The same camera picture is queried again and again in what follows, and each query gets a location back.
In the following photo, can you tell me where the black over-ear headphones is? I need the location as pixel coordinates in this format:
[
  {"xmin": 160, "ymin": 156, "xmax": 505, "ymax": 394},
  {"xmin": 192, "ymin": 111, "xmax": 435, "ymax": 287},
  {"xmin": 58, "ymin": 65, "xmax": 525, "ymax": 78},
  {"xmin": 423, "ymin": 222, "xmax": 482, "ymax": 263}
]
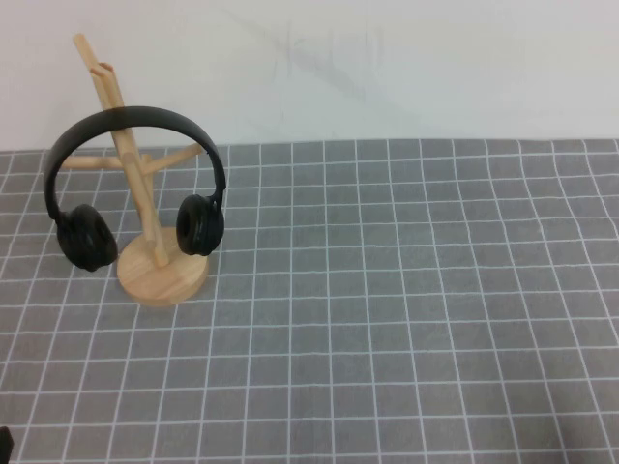
[{"xmin": 43, "ymin": 104, "xmax": 227, "ymax": 273}]

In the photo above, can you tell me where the wooden headphone stand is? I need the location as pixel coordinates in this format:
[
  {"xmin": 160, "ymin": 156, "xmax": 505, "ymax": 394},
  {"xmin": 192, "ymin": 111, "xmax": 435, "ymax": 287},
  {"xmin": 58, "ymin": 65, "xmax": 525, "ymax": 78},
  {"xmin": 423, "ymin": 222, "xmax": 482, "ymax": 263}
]
[{"xmin": 58, "ymin": 32, "xmax": 212, "ymax": 307}]

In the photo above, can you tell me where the grey white-checked tablecloth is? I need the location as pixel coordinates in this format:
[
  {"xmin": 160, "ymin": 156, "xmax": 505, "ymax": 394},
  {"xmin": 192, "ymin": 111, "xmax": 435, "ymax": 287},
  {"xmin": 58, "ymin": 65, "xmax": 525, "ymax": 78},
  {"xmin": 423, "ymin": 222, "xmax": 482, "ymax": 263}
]
[{"xmin": 0, "ymin": 137, "xmax": 619, "ymax": 464}]

